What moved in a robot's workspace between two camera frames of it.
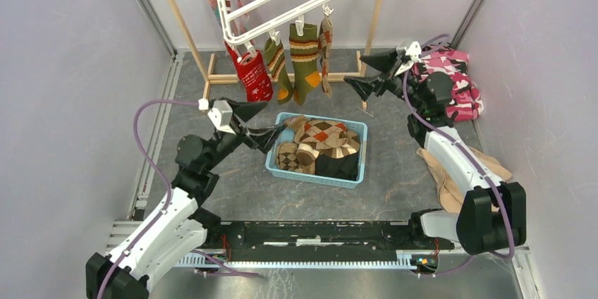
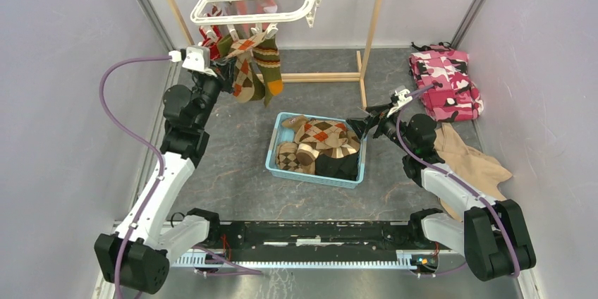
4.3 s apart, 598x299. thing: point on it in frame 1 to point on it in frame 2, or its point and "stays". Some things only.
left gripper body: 241,132 to 210,70
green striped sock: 304,53 to 267,59
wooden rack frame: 206,64 stays
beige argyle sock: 326,40 to 243,87
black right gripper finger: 384,60 to 376,109
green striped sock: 275,58 to 225,44
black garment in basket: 345,168 stays
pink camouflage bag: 465,101 stays
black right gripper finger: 364,85 to 361,125
